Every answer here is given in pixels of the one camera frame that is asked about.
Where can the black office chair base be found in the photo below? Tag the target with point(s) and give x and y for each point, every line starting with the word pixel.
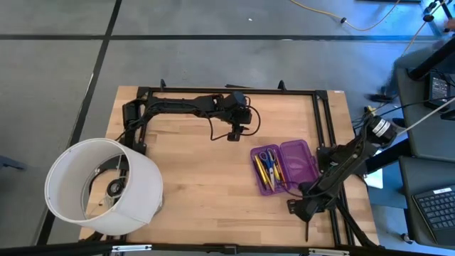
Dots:
pixel 432 16

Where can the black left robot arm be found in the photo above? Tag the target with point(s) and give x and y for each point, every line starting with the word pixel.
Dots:
pixel 177 105

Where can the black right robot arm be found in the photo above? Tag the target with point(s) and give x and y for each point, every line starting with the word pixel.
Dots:
pixel 341 167

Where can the grey side table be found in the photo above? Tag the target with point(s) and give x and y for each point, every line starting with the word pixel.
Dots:
pixel 419 142
pixel 407 170

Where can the black power adapter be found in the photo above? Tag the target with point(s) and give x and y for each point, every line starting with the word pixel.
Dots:
pixel 437 89

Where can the black laptop keyboard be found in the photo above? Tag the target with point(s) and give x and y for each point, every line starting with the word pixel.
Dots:
pixel 439 209

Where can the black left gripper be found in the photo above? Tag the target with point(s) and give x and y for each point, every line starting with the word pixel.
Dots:
pixel 234 112

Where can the white lamp shade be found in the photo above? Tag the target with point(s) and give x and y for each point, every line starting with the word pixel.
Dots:
pixel 142 185

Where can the black table frame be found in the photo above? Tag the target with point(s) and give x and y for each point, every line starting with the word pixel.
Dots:
pixel 284 91

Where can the purple plastic supply box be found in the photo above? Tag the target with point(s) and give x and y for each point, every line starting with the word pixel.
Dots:
pixel 298 167

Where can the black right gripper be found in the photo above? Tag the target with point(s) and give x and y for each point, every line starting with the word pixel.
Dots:
pixel 311 201

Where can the black stand beam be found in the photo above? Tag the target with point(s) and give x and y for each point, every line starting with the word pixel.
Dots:
pixel 432 62

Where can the silver metal bracket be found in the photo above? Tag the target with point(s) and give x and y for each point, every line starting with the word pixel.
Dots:
pixel 131 248
pixel 328 252

